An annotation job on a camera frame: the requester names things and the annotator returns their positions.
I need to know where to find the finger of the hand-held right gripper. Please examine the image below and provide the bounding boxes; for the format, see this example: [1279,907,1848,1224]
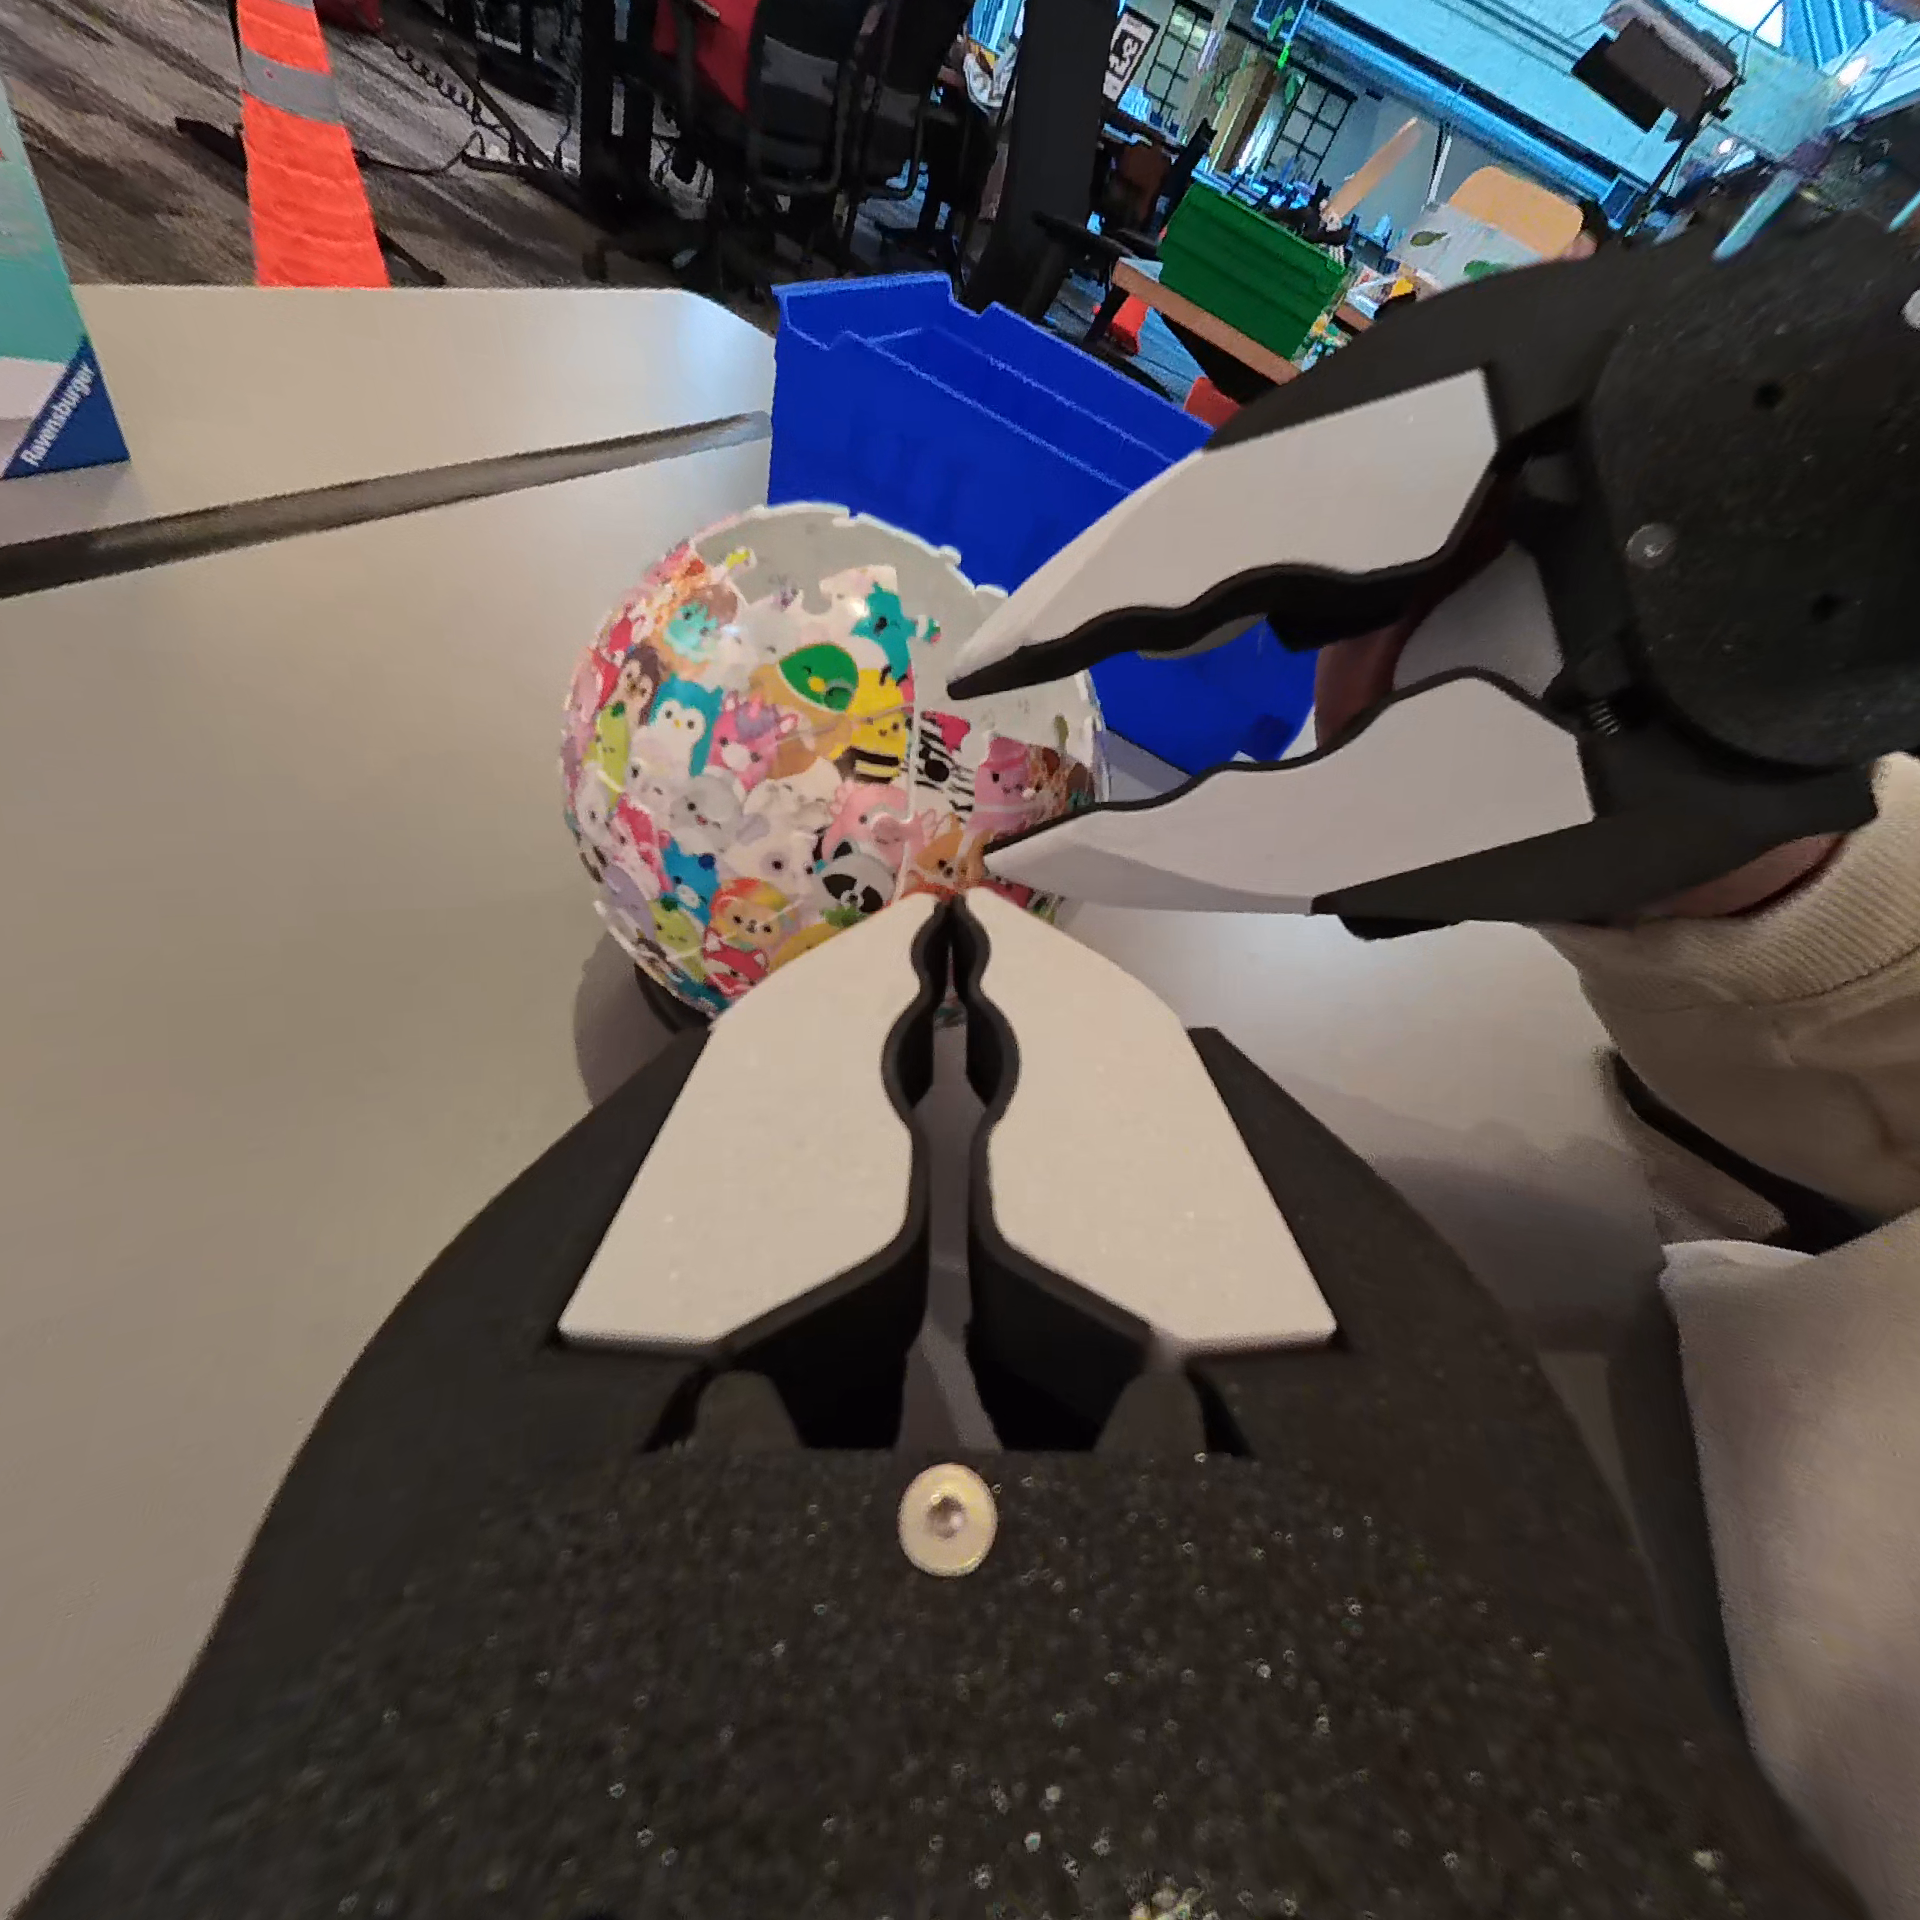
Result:
[980,675,1599,917]
[950,363,1505,709]

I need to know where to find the blue plastic bin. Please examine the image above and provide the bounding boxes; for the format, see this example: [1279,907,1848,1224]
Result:
[767,275,1325,767]

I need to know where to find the green plastic bin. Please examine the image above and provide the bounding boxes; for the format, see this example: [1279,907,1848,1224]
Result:
[1161,181,1347,363]

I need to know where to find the wooden table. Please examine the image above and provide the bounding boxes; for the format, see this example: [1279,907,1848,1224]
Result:
[1108,253,1386,398]

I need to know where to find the person's right hand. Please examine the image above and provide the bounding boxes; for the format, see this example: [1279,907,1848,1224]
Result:
[1310,606,1412,752]

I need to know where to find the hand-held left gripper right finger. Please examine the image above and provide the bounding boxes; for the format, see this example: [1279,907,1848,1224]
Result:
[954,894,1336,1449]

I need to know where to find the black lanyard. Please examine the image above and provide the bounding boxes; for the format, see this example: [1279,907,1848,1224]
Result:
[1608,1046,1873,1259]

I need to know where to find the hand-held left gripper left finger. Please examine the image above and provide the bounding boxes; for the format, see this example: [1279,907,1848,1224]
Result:
[560,897,959,1449]

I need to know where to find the black ball stand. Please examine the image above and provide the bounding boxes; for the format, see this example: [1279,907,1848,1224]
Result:
[627,957,719,1041]

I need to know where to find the colourful puzzle ball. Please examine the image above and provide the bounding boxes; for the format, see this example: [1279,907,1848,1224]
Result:
[562,501,1117,1023]

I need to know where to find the orange traffic cone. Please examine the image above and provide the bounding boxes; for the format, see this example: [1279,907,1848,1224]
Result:
[228,0,390,289]

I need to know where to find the printed puzzle box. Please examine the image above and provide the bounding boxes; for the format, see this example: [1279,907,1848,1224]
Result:
[0,72,136,483]

